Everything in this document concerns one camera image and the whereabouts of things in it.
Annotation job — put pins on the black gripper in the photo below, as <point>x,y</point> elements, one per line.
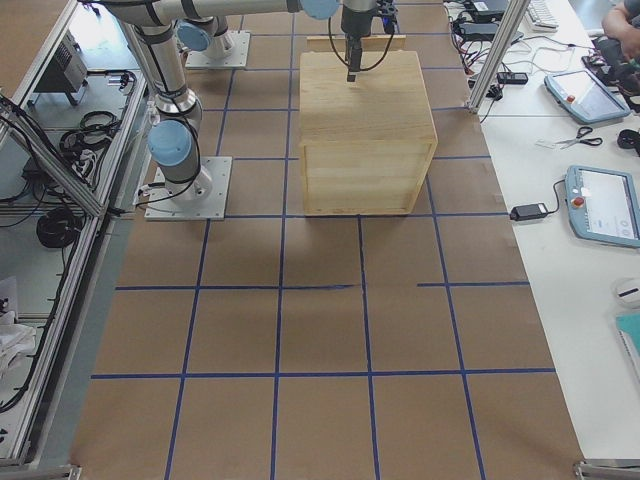
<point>354,21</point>

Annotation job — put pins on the wooden drawer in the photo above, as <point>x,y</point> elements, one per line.
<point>322,43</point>

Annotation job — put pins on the person forearm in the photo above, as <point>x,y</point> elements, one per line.
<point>622,23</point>

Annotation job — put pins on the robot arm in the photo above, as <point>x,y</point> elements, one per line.
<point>208,36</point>
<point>173,142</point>

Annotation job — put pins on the wooden drawer cabinet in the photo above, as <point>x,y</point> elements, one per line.
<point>365,146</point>

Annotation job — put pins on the black power brick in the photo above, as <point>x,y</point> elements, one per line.
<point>477,31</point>

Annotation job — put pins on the black remote device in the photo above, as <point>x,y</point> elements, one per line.
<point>512,78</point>

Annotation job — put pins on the white keyboard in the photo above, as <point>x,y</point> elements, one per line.
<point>540,18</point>

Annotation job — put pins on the far teach pendant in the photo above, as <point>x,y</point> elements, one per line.
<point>585,97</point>

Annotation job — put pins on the teach pendant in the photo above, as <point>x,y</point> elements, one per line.
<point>602,205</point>
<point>585,97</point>

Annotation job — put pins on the black power adapter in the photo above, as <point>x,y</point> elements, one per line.
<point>528,212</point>

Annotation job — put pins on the black scissors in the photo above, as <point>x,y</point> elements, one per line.
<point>582,136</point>

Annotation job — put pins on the grey control box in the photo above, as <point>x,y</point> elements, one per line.
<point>66,72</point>

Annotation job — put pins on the near teach pendant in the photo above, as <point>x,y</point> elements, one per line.
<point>602,205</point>

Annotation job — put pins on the teal notebook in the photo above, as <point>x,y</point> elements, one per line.
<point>628,328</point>

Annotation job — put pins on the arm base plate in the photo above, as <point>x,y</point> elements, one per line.
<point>236,60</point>
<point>205,198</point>

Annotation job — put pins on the aluminium frame post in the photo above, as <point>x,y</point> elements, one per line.
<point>502,40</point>

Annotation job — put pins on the aluminium frame rail left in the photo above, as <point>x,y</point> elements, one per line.
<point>59,164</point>

